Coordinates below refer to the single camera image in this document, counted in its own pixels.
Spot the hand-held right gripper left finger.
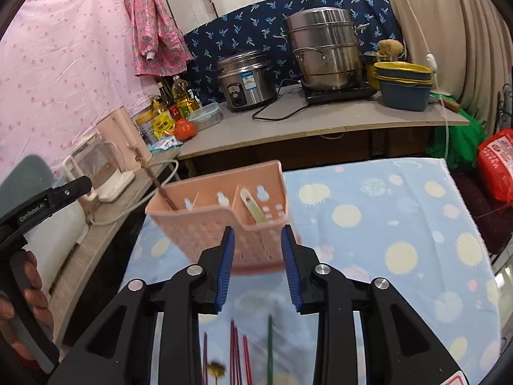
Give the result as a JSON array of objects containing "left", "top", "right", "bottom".
[{"left": 48, "top": 227, "right": 237, "bottom": 385}]

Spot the black power cable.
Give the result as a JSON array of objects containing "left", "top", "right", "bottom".
[{"left": 252, "top": 79, "right": 310, "bottom": 122}]

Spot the pink floral apron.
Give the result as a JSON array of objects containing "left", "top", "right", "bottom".
[{"left": 123, "top": 0, "right": 194, "bottom": 78}]

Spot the pink dotted curtain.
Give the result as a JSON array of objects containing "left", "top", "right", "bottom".
[{"left": 0, "top": 0, "right": 163, "bottom": 179}]

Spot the red tomato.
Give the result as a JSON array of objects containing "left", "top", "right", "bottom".
[{"left": 173, "top": 119, "right": 197, "bottom": 142}]

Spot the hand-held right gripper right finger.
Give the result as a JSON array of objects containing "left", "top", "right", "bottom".
[{"left": 281, "top": 225, "right": 469, "bottom": 385}]

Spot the light green plastic spoon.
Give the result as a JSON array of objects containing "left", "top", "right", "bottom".
[{"left": 239, "top": 189, "right": 270, "bottom": 225}]

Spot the gold tin can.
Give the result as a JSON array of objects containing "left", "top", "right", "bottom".
[{"left": 134, "top": 110, "right": 161, "bottom": 146}]

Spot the blue white snack packet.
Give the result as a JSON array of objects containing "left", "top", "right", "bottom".
[{"left": 150, "top": 135, "right": 179, "bottom": 153}]

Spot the steel rice cooker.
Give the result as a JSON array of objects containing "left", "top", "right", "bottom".
[{"left": 216, "top": 49, "right": 280, "bottom": 112}]

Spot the red printed bag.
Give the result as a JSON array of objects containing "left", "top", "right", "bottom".
[{"left": 476, "top": 128, "right": 513, "bottom": 203}]

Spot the glass kettle white handle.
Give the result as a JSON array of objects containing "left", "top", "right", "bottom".
[{"left": 63, "top": 134, "right": 136, "bottom": 203}]

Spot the white power cable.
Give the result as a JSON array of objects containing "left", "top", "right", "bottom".
[{"left": 85, "top": 159, "right": 179, "bottom": 226}]

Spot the dark soy sauce bottle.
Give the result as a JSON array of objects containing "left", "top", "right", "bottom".
[{"left": 156, "top": 81, "right": 173, "bottom": 110}]

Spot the black induction cooker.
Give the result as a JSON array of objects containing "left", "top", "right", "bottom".
[{"left": 300, "top": 80, "right": 380, "bottom": 103}]

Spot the person's left hand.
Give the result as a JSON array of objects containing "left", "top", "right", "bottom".
[{"left": 0, "top": 249, "right": 55, "bottom": 370}]

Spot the tan loofah sponge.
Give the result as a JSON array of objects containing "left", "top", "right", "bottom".
[{"left": 377, "top": 39, "right": 404, "bottom": 58}]

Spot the pink electric kettle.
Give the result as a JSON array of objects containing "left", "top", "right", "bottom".
[{"left": 96, "top": 107, "right": 153, "bottom": 166}]

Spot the yellow metal mug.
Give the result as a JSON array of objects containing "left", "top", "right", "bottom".
[{"left": 363, "top": 51, "right": 380, "bottom": 90}]

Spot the steel steamer pot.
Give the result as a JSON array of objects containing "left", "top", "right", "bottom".
[{"left": 284, "top": 7, "right": 370, "bottom": 92}]

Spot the navy leaf print cloth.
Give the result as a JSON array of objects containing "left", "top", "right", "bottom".
[{"left": 182, "top": 0, "right": 404, "bottom": 107}]

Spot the blue yellow plastic basin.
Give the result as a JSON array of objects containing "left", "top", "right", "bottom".
[
  {"left": 378, "top": 81, "right": 433, "bottom": 112},
  {"left": 376, "top": 75, "right": 434, "bottom": 88},
  {"left": 374, "top": 62, "right": 434, "bottom": 81}
]

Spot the yellow seasoning packet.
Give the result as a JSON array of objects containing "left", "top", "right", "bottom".
[{"left": 151, "top": 112, "right": 177, "bottom": 138}]

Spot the teal dish rack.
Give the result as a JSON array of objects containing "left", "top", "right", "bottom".
[{"left": 0, "top": 156, "right": 55, "bottom": 210}]

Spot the pink plastic utensil holder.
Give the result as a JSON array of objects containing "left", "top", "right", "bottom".
[{"left": 145, "top": 159, "right": 295, "bottom": 275}]

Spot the blue dotted blanket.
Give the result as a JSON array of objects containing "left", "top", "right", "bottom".
[{"left": 120, "top": 156, "right": 506, "bottom": 385}]

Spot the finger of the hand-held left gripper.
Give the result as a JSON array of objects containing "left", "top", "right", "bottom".
[{"left": 49, "top": 175, "right": 94, "bottom": 206}]

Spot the small yellow cap bottle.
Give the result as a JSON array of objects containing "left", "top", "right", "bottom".
[{"left": 147, "top": 95, "right": 171, "bottom": 121}]

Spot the gold metal utensil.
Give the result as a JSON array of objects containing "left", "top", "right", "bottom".
[{"left": 207, "top": 362, "right": 228, "bottom": 385}]

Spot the large cooking oil bottle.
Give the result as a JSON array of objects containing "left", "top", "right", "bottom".
[{"left": 172, "top": 75, "right": 201, "bottom": 118}]

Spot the brown wooden chopstick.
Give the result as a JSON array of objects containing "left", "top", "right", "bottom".
[{"left": 135, "top": 149, "right": 176, "bottom": 211}]

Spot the clear box teal lid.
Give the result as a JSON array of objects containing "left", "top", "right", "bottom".
[{"left": 188, "top": 102, "right": 222, "bottom": 132}]

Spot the beige curtain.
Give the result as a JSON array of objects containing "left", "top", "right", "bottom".
[{"left": 379, "top": 0, "right": 513, "bottom": 118}]

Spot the white cord with switch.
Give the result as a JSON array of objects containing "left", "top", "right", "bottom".
[{"left": 391, "top": 0, "right": 453, "bottom": 162}]

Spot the green plastic bag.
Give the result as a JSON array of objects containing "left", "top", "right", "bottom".
[{"left": 426, "top": 108, "right": 488, "bottom": 170}]

